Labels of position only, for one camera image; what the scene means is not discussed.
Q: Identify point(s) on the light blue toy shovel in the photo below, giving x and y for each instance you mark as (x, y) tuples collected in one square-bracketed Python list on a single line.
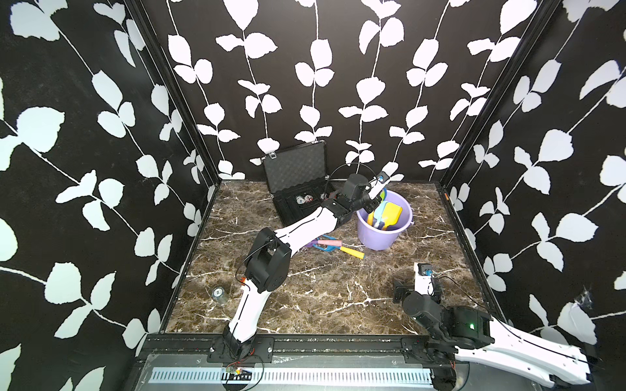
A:
[(378, 220)]

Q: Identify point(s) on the black front mounting rail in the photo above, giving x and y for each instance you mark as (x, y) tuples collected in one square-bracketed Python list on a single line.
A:
[(213, 349)]

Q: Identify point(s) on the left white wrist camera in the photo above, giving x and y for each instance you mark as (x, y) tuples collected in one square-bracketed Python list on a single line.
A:
[(382, 179)]

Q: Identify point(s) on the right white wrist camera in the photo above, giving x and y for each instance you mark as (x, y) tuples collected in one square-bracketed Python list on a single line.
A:
[(424, 280)]

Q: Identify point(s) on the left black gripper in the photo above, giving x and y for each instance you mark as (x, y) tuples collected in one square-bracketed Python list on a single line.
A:
[(373, 204)]

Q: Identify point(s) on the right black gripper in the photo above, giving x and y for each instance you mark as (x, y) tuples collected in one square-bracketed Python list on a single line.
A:
[(407, 292)]

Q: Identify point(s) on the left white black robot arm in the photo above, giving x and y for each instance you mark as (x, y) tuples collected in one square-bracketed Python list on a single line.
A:
[(268, 262)]

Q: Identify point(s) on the small clear glass jar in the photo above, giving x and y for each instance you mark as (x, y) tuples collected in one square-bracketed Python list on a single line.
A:
[(220, 296)]

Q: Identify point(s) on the purple plastic bucket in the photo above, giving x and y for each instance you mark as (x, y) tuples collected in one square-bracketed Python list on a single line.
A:
[(377, 239)]

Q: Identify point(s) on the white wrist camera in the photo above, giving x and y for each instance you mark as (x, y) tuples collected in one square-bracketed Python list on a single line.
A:
[(424, 280), (382, 179)]

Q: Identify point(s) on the open black foam case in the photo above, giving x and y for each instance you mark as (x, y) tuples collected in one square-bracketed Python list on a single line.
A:
[(297, 180)]

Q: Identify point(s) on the white perforated strip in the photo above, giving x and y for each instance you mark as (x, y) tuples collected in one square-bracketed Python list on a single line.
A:
[(402, 377)]

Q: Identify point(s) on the blue toy rake yellow handle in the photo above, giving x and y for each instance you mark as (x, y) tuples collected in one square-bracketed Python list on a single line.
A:
[(344, 249)]

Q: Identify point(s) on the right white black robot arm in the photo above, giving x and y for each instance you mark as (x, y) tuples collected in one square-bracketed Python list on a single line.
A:
[(464, 334)]

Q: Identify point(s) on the purple toy shovel pink handle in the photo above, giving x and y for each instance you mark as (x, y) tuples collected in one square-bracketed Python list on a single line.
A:
[(326, 245)]

